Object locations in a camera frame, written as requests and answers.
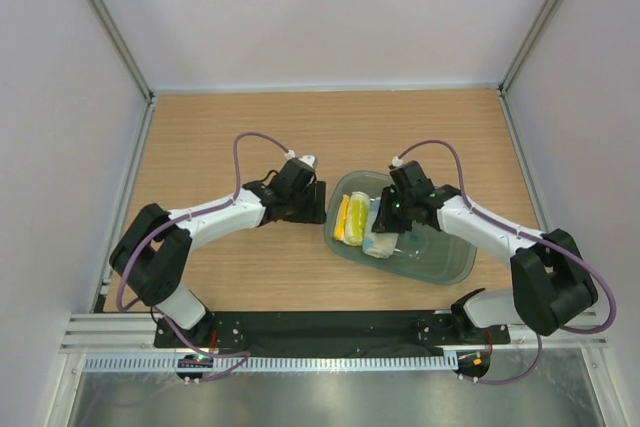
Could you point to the aluminium frame rail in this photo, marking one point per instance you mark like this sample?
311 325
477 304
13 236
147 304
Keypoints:
103 332

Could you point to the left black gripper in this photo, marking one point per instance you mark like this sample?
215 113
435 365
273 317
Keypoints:
315 213

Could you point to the blue cartoon mouse towel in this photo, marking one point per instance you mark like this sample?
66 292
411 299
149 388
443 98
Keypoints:
377 245

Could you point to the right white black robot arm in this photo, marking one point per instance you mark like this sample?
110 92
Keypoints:
549 284

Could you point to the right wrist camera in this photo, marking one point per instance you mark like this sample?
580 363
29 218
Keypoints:
410 180

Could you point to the teal transparent plastic tub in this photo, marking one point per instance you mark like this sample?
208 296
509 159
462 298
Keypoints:
422 253

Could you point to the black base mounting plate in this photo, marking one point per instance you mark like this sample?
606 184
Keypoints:
237 330

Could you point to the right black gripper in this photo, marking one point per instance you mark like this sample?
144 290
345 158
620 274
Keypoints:
385 223

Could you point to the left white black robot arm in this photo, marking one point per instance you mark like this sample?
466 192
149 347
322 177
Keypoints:
152 255

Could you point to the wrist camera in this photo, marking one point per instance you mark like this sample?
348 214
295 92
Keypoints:
410 180
295 176

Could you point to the white slotted cable duct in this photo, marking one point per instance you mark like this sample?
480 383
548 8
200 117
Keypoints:
183 363

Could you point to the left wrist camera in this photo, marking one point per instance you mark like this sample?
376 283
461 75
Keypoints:
295 176

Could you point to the yellow green crocodile towel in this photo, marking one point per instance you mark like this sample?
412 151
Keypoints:
351 218

